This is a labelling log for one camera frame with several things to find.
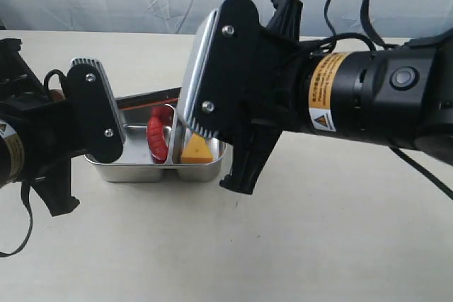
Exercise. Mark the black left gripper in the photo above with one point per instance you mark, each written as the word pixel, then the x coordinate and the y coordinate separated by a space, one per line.
pixel 28 141

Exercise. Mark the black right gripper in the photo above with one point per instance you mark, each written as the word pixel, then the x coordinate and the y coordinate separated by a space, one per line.
pixel 259 81

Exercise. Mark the yellow toy cheese wedge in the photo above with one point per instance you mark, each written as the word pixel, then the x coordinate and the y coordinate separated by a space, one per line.
pixel 196 151

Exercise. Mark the dark transparent lid orange seal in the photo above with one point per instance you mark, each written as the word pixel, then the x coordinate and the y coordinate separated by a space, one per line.
pixel 165 96

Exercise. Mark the red toy sausage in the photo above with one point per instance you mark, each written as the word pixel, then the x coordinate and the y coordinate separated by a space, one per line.
pixel 161 117

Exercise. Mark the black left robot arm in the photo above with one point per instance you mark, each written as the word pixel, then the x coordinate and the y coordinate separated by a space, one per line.
pixel 30 117

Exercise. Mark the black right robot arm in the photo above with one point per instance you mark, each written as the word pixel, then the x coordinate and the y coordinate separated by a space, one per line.
pixel 400 98

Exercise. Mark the steel divided lunch box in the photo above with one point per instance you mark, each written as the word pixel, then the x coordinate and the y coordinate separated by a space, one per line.
pixel 136 163

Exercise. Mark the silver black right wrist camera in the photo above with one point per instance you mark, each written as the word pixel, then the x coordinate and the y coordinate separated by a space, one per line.
pixel 223 46

